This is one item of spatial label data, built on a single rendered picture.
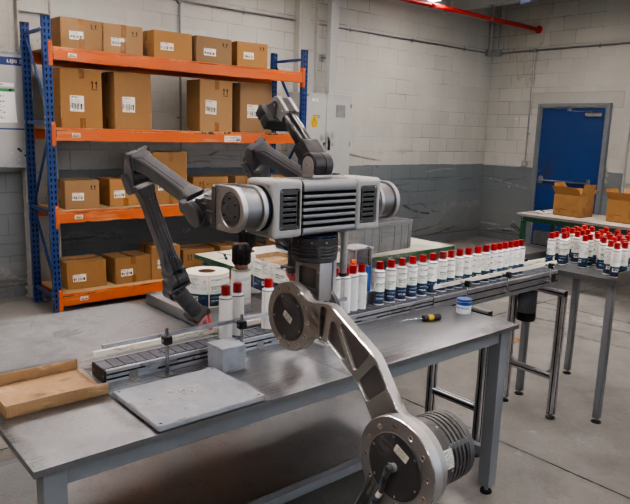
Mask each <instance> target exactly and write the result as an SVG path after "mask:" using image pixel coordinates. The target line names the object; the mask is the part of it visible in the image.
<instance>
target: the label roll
mask: <svg viewBox="0 0 630 504"><path fill-rule="evenodd" d="M186 271H187V273H188V276H189V279H190V281H191V284H189V285H187V286H186V288H187V289H188V291H189V292H190V293H191V294H192V295H193V296H194V298H195V299H196V300H197V301H198V302H199V303H200V304H202V305H204V306H207V307H209V308H216V307H219V296H220V295H221V286H222V285H229V270H228V269H226V268H223V267H216V266H198V267H191V268H187V269H186Z"/></svg>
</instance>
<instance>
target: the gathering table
mask: <svg viewBox="0 0 630 504"><path fill-rule="evenodd" d="M546 252H547V250H545V251H539V252H533V253H528V254H525V258H527V259H529V260H528V261H532V260H537V259H542V258H545V260H544V262H546ZM544 262H541V263H544ZM577 267H578V264H573V263H570V259H569V261H568V265H566V266H558V265H557V264H555V266H554V269H557V270H558V275H560V276H565V277H570V278H573V285H572V294H571V304H570V313H569V322H568V331H567V340H566V350H565V359H564V368H563V369H566V371H563V373H564V374H568V375H569V374H571V372H569V371H568V370H570V369H571V365H572V356H573V347H574V338H575V329H576V320H577V311H578V302H579V293H580V284H581V280H585V281H590V282H595V283H600V284H605V285H607V293H606V301H605V310H604V318H603V327H602V335H601V343H600V352H599V360H598V369H597V377H596V386H595V394H594V402H593V411H592V417H594V418H595V419H591V422H592V423H595V424H601V421H600V420H598V419H599V418H601V414H602V406H603V397H604V389H605V381H606V373H607V364H608V356H609V348H610V340H611V332H612V323H613V315H614V307H615V299H616V290H617V287H618V286H621V285H625V284H628V283H630V266H629V269H627V271H624V272H620V273H618V279H612V278H609V276H605V275H602V273H603V271H597V270H596V268H595V266H592V267H590V268H588V267H587V269H579V268H577ZM529 327H530V322H523V321H521V332H520V343H519V353H518V361H519V362H522V363H525V364H526V358H527V347H528V337H529ZM524 378H525V371H524V370H521V369H518V368H517V374H516V385H515V389H517V390H518V391H515V392H514V393H515V394H516V395H523V394H524V393H523V392H521V390H523V389H524Z"/></svg>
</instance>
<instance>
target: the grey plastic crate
mask: <svg viewBox="0 0 630 504"><path fill-rule="evenodd" d="M388 221H389V222H388ZM412 224H413V219H408V218H401V217H395V216H393V217H392V218H390V219H378V227H377V228H376V229H368V230H358V231H355V230H352V231H348V241H347V242H348V245H349V244H357V243H358V244H363V245H367V246H372V247H374V249H373V254H375V253H381V252H387V251H393V250H399V249H405V248H409V247H410V246H411V229H412Z"/></svg>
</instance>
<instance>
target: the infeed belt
mask: <svg viewBox="0 0 630 504"><path fill-rule="evenodd" d="M427 298H431V296H427V295H426V297H417V296H416V299H406V301H404V302H399V301H395V303H394V304H386V303H384V306H380V307H378V306H373V305H372V303H371V304H367V305H366V310H357V312H350V314H348V316H350V315H354V314H359V313H363V312H368V311H372V310H377V309H382V308H386V307H391V306H395V305H400V304H404V303H409V302H413V301H418V300H422V299H427ZM269 333H273V331H272V330H262V329H261V327H256V328H252V329H247V330H244V335H243V339H246V338H251V337H255V336H260V335H264V334H269ZM218 337H219V335H218V336H214V337H209V338H204V339H199V340H195V341H190V342H186V343H180V344H176V345H171V346H169V355H174V354H178V353H183V352H187V351H192V350H196V349H201V348H205V347H208V344H207V342H210V341H215V340H219V339H218ZM160 357H165V347H161V348H157V349H152V350H147V351H142V352H138V353H133V354H128V355H123V356H119V357H114V358H109V359H105V360H100V361H95V362H93V363H94V364H95V365H97V366H98V367H100V368H101V369H102V370H106V369H111V368H115V367H120V366H124V365H129V364H133V363H138V362H142V361H147V360H151V359H156V358H160Z"/></svg>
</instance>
